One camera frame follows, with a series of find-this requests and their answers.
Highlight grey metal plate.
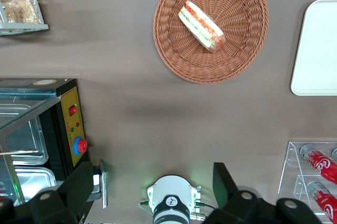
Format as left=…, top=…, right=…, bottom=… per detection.
left=99, top=159, right=109, bottom=209

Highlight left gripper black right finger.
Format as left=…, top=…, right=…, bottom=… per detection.
left=202, top=162, right=274, bottom=224

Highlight cream plastic tray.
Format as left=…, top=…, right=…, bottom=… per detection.
left=290, top=0, right=337, bottom=96

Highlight clear bag of crackers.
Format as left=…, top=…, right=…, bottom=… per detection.
left=1, top=0, right=43, bottom=24

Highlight clear acrylic bottle rack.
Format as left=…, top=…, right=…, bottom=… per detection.
left=277, top=141, right=337, bottom=216

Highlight brown wicker basket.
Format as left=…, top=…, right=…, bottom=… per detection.
left=152, top=0, right=270, bottom=85

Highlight steel warmer pan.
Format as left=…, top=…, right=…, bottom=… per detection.
left=14, top=167, right=57, bottom=206
left=0, top=104, right=49, bottom=166

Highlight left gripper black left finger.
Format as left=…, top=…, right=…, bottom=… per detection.
left=30, top=162, right=95, bottom=224

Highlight tray of packaged pastries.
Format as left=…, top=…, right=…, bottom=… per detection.
left=0, top=0, right=50, bottom=36

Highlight sandwich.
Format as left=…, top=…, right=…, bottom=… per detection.
left=178, top=0, right=226, bottom=54

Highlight black food warmer cabinet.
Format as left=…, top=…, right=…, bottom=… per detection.
left=0, top=77, right=93, bottom=224

